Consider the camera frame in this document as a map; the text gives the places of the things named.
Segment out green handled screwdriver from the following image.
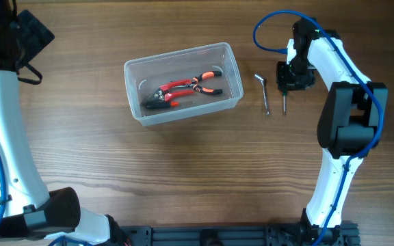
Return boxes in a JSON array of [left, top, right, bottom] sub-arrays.
[[282, 90, 287, 117]]

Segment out silver socket wrench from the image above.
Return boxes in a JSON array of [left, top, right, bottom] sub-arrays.
[[254, 73, 270, 116]]

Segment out orange black needle-nose pliers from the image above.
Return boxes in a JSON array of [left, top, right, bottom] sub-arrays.
[[183, 70, 224, 96]]

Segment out clear plastic container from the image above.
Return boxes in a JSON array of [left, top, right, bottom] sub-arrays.
[[123, 42, 244, 126]]

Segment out red handled snips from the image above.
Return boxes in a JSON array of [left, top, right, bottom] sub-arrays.
[[143, 79, 194, 104]]

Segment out black red handled screwdriver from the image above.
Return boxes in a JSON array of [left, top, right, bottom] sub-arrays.
[[143, 100, 193, 110]]

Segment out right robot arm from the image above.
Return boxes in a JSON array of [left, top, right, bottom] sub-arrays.
[[276, 17, 388, 245]]

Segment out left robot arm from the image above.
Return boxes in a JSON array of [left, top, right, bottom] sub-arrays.
[[0, 1, 132, 245]]

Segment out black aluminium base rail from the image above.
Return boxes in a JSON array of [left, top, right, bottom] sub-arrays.
[[114, 221, 360, 246]]

